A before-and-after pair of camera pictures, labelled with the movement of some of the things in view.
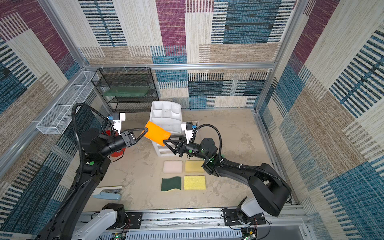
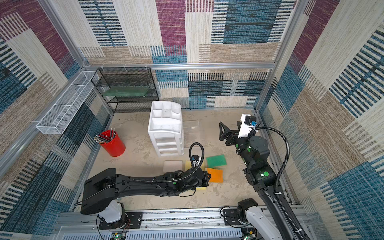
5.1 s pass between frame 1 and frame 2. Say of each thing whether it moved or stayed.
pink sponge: stayed
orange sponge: moved
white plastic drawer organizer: stayed
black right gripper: moved
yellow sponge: stayed
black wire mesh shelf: stayed
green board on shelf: stayed
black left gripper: moved
